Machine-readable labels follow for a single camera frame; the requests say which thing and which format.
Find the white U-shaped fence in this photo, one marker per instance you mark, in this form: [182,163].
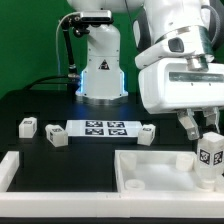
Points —
[177,204]

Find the white sheet with tags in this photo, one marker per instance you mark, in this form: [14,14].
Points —
[98,128]

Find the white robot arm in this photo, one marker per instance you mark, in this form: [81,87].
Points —
[203,20]

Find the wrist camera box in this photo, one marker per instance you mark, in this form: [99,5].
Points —
[176,47]

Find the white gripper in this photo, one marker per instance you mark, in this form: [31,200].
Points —
[167,86]

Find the white square tabletop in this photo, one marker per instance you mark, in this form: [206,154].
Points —
[146,171]

